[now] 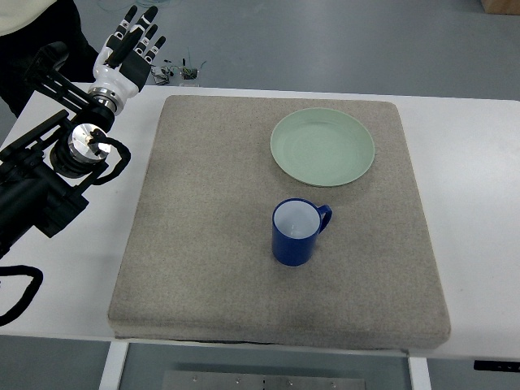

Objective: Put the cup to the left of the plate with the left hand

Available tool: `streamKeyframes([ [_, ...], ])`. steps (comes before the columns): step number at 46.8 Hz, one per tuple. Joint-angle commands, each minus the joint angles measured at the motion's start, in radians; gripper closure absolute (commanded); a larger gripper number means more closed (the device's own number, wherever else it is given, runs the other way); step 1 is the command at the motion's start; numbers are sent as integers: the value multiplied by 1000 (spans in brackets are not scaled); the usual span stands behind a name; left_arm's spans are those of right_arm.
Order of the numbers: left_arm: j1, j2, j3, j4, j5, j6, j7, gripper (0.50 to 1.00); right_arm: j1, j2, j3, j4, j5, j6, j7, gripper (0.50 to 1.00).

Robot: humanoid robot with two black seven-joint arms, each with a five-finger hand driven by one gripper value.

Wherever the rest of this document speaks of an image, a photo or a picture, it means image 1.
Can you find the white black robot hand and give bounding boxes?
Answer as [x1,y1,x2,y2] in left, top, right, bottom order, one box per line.
[89,5,166,104]

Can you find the blue mug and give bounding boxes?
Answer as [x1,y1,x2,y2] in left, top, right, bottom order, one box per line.
[271,198,333,267]

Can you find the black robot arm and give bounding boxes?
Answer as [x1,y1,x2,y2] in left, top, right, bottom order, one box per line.
[1,42,131,254]

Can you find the green plate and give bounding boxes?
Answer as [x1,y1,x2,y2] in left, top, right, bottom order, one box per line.
[270,107,375,187]

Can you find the person in dark clothes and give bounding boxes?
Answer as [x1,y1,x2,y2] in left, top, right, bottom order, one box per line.
[1,1,98,117]

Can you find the grey cushion mat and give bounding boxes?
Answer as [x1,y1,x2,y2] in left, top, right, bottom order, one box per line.
[108,95,451,349]

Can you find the white table leg left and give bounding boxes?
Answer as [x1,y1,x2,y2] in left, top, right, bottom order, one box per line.
[98,341,129,390]

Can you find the white table leg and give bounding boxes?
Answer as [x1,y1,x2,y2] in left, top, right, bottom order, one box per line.
[408,357,432,390]
[98,341,129,390]

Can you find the cardboard box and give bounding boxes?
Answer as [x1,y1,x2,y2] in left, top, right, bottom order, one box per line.
[480,0,520,15]

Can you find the white table leg right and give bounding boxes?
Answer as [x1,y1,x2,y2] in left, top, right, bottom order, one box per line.
[408,357,432,390]

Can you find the black table control panel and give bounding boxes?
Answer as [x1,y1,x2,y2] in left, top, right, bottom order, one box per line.
[474,360,520,373]

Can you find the electronic parts with wires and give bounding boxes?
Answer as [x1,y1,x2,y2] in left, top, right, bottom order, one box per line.
[150,46,207,87]

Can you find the black cable loop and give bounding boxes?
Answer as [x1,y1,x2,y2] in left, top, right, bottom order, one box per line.
[0,265,45,327]

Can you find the metal base plate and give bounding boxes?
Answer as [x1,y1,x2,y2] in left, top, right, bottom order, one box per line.
[162,370,366,390]

